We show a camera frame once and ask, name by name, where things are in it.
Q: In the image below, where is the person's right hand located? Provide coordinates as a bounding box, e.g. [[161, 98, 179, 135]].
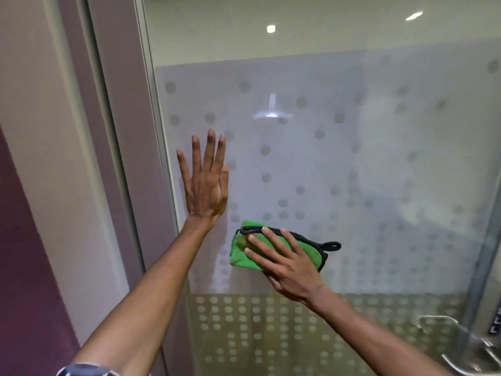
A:
[[243, 227, 326, 306]]

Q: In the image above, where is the person's left hand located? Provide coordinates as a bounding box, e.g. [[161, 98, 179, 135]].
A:
[[176, 128, 230, 220]]

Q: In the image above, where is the green microfibre cloth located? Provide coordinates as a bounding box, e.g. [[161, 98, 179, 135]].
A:
[[230, 220, 342, 274]]

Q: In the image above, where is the person's left forearm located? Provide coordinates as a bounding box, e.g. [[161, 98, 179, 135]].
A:
[[72, 215, 220, 376]]

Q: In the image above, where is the person's right forearm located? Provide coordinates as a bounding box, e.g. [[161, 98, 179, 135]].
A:
[[309, 285, 455, 376]]

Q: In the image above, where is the blue pull sign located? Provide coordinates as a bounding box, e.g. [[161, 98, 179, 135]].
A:
[[487, 305, 501, 336]]

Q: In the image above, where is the dark blue left sleeve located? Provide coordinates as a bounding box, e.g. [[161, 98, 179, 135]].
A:
[[56, 363, 120, 376]]

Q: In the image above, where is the silver door handle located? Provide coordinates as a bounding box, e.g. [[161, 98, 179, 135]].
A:
[[416, 315, 501, 376]]

